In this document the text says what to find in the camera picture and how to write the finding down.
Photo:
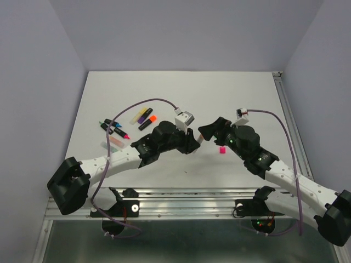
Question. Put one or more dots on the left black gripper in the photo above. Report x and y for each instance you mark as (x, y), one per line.
(188, 143)

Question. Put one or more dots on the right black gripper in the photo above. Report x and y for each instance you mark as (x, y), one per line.
(215, 129)

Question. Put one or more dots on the black highlighter orange cap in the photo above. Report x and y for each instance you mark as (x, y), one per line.
(147, 122)

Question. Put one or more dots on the black highlighter purple cap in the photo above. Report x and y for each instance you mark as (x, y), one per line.
(145, 115)

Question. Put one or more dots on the yellow translucent highlighter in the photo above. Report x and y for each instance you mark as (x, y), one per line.
(137, 116)

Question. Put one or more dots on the black highlighter pink cap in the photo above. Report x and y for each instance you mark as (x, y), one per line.
(121, 133)

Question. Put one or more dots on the translucent highlighter orange ink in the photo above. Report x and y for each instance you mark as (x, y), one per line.
(112, 141)

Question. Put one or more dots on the black highlighter blue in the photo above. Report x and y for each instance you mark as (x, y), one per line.
(113, 123)

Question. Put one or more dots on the translucent highlighter mint green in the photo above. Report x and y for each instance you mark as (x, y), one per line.
(106, 146)

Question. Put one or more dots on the black highlighter green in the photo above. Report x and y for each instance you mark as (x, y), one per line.
(106, 128)

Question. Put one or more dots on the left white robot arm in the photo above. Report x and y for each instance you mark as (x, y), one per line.
(71, 184)

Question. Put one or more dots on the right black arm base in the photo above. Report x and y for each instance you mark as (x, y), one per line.
(264, 218)

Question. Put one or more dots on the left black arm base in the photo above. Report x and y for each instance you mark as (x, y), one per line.
(109, 204)

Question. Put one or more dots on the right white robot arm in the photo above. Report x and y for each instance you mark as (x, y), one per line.
(331, 209)

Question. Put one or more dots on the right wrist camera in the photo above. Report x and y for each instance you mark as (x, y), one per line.
(242, 117)

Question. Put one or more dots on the aluminium front rail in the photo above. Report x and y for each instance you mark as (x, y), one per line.
(185, 204)

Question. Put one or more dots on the aluminium rail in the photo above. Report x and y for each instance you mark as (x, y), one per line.
(297, 144)
(185, 204)

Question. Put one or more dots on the aluminium right rail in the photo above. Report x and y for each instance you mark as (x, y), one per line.
(297, 144)

